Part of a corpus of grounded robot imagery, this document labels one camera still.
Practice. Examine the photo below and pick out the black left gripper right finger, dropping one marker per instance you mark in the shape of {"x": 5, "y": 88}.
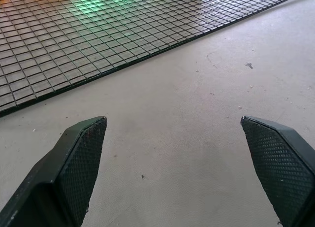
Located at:
{"x": 283, "y": 168}

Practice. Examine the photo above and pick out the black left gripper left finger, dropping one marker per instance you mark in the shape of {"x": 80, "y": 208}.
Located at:
{"x": 61, "y": 172}

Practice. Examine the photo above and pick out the grey gridded cutting mat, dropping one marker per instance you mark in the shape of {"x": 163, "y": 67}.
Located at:
{"x": 103, "y": 37}

